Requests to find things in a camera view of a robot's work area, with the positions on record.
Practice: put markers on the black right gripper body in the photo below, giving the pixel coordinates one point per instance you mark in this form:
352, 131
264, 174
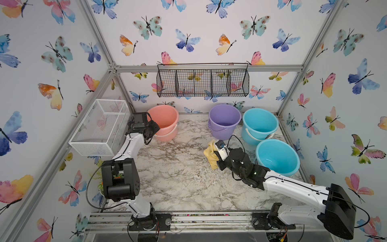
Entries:
229, 164

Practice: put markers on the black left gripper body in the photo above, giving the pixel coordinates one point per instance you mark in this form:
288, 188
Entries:
151, 128

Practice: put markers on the pink plastic bucket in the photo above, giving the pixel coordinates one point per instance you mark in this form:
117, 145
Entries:
166, 117

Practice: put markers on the cream yellow microfibre cloth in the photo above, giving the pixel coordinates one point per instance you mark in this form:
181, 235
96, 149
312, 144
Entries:
211, 156

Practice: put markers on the teal bucket with sticker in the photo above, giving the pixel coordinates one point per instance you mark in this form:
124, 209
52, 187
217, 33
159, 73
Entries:
258, 125

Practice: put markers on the purple plastic bucket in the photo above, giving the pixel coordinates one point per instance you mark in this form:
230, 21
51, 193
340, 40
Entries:
223, 120

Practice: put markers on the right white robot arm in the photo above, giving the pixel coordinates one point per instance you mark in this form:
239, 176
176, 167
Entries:
329, 207

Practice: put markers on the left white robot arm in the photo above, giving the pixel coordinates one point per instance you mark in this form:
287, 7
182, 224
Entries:
120, 177

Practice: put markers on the artificial flower pot plant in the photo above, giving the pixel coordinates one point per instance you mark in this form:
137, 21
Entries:
97, 175

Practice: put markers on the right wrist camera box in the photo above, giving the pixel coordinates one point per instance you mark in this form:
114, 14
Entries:
221, 150

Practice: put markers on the white mesh wall basket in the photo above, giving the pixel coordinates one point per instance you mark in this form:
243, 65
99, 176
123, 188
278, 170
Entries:
102, 129

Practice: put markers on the black wire wall basket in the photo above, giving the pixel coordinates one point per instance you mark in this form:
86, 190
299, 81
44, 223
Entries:
202, 80

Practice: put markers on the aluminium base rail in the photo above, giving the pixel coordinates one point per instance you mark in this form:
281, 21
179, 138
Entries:
191, 222

